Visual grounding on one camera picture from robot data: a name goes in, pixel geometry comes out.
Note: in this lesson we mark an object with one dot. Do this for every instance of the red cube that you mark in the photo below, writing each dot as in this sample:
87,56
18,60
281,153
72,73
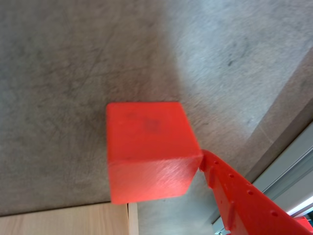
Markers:
146,137

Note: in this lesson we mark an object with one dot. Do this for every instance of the red robot base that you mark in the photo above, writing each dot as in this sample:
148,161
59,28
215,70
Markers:
302,221

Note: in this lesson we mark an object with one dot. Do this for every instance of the wooden shape sorter box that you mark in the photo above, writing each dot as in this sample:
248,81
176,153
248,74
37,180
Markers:
73,220

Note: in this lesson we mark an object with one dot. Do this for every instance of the aluminium profile rail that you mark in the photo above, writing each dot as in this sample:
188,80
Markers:
281,181

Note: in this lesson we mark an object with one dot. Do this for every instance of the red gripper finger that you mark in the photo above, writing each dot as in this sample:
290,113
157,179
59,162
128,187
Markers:
244,205

